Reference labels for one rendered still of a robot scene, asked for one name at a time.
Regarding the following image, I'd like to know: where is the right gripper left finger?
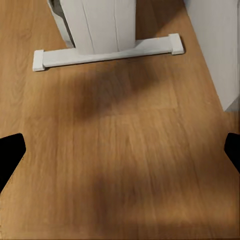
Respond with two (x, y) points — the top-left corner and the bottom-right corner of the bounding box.
(0, 133), (26, 193)

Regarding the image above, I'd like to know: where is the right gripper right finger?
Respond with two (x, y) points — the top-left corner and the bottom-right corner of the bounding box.
(224, 133), (240, 172)

